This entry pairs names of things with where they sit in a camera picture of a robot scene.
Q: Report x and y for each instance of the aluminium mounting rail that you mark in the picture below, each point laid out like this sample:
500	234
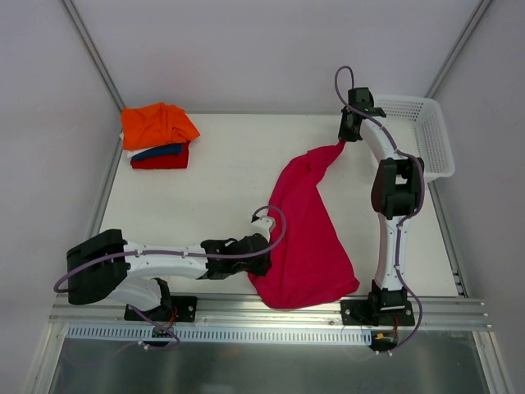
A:
248	311

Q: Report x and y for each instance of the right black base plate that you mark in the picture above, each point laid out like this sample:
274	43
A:
360	312

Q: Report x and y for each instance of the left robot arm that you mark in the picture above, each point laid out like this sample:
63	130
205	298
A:
107	266

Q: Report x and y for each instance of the white slotted cable duct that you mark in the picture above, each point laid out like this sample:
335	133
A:
352	337

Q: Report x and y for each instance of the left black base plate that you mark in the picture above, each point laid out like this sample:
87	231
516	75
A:
175	308

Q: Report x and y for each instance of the blue folded t shirt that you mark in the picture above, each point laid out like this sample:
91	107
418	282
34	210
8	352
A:
168	149

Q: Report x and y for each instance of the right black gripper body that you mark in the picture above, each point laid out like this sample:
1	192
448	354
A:
349	132

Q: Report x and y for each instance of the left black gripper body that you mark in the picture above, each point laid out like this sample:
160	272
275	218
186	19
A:
259	256

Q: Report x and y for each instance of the magenta t shirt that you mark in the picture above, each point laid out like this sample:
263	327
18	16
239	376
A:
310	265

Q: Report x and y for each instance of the orange folded t shirt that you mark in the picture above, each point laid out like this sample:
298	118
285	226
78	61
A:
156	125

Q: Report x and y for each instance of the red folded t shirt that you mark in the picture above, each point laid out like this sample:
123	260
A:
166	161

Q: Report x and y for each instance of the white plastic basket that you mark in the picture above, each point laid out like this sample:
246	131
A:
418	128

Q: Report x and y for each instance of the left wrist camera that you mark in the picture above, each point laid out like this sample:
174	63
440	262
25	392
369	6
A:
262	226

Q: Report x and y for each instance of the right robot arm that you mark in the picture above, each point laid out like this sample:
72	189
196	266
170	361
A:
396	196

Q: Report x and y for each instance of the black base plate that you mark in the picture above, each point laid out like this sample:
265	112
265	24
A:
175	308
360	312

